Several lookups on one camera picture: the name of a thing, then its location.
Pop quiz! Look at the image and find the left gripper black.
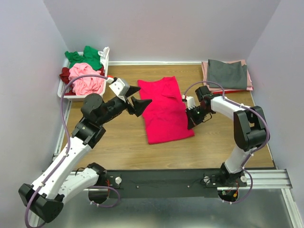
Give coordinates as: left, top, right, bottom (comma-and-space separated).
97, 85, 152, 125

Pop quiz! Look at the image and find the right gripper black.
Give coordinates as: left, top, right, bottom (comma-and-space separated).
185, 105, 210, 130

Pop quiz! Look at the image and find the crimson red t shirt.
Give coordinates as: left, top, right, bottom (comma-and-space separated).
138, 76, 194, 144

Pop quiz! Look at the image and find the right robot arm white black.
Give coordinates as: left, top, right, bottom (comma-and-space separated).
182, 86, 270, 187

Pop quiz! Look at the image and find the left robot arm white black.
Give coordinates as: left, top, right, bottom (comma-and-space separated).
19, 86, 152, 227

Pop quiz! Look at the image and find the folded red t shirt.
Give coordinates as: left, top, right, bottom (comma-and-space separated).
225, 89, 246, 94

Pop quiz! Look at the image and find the light pink t shirt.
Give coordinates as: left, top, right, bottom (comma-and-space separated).
68, 63, 105, 95

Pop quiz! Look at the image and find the folded grey t shirt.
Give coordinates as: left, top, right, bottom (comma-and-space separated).
207, 59, 247, 90

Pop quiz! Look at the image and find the green t shirt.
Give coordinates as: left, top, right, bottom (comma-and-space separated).
65, 46, 104, 70

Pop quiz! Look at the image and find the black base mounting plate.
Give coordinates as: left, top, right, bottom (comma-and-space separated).
88, 169, 247, 204

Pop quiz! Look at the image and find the dark red t shirt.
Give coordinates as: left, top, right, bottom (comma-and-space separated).
59, 67, 75, 95

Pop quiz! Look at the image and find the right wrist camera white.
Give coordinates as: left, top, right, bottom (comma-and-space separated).
182, 95, 196, 110

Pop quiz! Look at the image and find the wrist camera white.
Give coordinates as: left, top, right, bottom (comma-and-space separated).
106, 77, 130, 103
182, 95, 196, 110

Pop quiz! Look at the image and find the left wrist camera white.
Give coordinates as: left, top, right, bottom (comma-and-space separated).
106, 77, 130, 103

